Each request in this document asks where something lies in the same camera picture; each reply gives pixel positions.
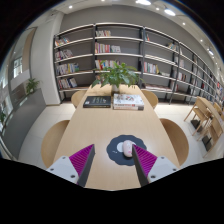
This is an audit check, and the ceiling lights group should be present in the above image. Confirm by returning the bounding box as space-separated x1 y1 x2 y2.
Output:
68 0 216 56

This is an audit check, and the pink white computer mouse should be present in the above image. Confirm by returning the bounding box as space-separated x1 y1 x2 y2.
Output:
122 139 135 158

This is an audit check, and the green potted plant white pot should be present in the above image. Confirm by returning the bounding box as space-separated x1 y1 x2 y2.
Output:
91 61 144 94

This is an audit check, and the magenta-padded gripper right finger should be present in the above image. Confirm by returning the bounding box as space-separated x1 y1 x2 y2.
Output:
131 144 179 188

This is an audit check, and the black hardcover book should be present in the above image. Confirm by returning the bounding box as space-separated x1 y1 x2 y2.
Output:
82 95 112 109

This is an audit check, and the white book red-lettered spine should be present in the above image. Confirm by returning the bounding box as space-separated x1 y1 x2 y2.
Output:
112 103 145 111

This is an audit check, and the white illustrated book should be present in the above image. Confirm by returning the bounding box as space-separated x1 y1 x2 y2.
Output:
113 93 145 107

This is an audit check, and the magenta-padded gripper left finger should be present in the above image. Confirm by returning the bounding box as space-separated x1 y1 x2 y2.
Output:
45 143 96 188

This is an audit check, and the dark cloud-shaped mouse pad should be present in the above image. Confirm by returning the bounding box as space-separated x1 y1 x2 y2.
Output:
106 134 148 167

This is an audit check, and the tan round-back chair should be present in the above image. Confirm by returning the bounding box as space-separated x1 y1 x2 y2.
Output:
40 119 71 169
159 117 190 167
141 89 159 110
70 89 88 108

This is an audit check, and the wooden slatted chairs group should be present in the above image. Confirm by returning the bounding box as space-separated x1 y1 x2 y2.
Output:
183 95 224 158

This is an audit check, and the grey bookshelf unit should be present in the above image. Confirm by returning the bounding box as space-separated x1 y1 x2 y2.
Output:
53 22 224 104

